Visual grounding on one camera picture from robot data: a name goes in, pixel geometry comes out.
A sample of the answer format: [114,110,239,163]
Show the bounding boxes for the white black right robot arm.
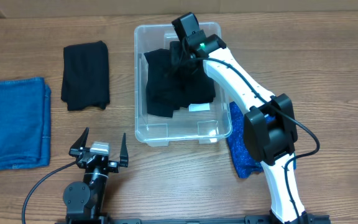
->
[177,32,306,223]

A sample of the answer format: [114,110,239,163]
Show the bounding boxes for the white label in bin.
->
[188,103,210,112]

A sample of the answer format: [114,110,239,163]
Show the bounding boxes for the folded blue denim jeans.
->
[0,77,51,170]

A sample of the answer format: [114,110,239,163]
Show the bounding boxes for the blue sparkly cloth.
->
[226,102,296,179]

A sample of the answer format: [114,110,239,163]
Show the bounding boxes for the black cloth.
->
[144,49,188,118]
[169,61,216,110]
[61,41,110,111]

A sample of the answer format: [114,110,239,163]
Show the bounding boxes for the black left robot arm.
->
[63,128,129,223]

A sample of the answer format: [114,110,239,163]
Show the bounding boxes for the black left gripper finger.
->
[119,133,129,167]
[69,127,89,156]

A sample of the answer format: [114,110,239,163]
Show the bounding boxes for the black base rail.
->
[110,213,331,224]

